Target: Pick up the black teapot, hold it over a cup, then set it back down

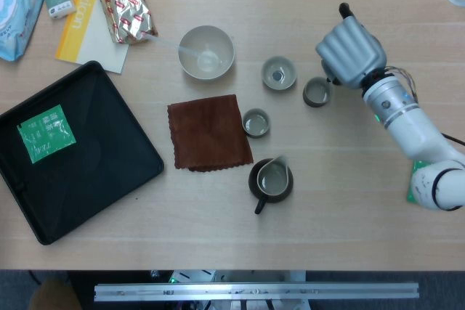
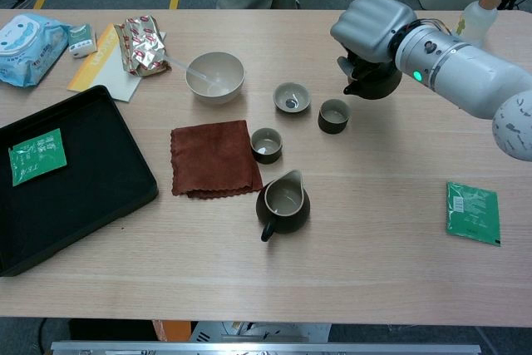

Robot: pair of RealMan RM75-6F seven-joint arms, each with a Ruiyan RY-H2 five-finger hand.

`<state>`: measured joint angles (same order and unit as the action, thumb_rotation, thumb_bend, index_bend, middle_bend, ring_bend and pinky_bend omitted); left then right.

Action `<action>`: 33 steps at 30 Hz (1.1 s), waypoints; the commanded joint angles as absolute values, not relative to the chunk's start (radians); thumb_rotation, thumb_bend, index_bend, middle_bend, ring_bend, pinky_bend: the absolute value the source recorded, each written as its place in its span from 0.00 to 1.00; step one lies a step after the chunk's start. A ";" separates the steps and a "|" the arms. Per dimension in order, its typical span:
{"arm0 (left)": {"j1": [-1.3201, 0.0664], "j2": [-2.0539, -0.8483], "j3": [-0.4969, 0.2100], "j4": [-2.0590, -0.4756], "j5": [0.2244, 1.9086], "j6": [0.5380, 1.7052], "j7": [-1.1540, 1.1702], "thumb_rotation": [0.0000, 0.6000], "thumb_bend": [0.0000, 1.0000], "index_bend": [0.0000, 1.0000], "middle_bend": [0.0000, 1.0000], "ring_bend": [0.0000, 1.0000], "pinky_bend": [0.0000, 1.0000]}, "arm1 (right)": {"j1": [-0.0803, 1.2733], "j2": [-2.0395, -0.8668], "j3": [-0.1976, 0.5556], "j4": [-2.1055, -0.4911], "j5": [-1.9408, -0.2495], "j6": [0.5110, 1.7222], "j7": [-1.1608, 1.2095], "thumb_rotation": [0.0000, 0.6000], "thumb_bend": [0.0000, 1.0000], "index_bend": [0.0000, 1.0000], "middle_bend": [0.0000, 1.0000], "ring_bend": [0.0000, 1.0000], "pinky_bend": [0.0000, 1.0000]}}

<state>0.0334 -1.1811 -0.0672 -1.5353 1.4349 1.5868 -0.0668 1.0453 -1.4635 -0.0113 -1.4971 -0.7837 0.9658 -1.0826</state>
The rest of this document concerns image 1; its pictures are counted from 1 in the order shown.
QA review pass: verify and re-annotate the blue wet wipes pack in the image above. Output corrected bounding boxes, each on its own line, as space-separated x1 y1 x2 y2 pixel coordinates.
0 0 45 62

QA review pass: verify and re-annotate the yellow white booklet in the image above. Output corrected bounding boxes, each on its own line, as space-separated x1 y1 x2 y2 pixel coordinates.
54 0 147 76

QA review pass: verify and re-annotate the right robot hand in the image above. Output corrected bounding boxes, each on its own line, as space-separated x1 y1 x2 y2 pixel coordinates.
315 15 388 90

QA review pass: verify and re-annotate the dark straight-sided teacup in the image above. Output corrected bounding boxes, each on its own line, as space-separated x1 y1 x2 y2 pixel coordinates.
242 107 272 139
302 76 333 108

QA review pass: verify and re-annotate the large beige bowl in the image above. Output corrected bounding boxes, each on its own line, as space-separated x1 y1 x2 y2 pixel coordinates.
177 25 235 83

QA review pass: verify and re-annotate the silver red foil bag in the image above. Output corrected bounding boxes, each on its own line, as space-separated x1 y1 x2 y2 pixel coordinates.
92 0 159 46

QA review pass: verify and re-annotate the clear plastic spoon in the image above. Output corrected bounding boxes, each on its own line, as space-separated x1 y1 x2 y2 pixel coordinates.
143 30 222 71

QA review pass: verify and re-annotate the black teapot with loop handle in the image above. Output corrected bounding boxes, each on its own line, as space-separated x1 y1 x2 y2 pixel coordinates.
321 2 356 86

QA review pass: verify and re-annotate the aluminium rail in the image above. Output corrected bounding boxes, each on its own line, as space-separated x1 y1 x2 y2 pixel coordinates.
94 281 420 303

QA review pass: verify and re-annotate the brown folded cloth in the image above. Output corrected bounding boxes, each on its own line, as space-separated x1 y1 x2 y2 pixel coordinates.
166 94 254 173

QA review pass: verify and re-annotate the green tea packet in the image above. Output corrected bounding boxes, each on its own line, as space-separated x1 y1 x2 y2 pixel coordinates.
405 159 429 204
17 104 77 164

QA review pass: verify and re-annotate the wide grey teacup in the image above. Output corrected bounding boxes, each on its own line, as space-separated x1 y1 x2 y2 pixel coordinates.
261 55 298 91

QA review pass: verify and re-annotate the black rectangular tray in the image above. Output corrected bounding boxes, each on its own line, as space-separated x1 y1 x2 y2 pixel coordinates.
0 60 165 246

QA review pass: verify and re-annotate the dark pitcher with handle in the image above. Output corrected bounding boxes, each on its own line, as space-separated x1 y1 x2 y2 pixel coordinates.
248 155 294 216

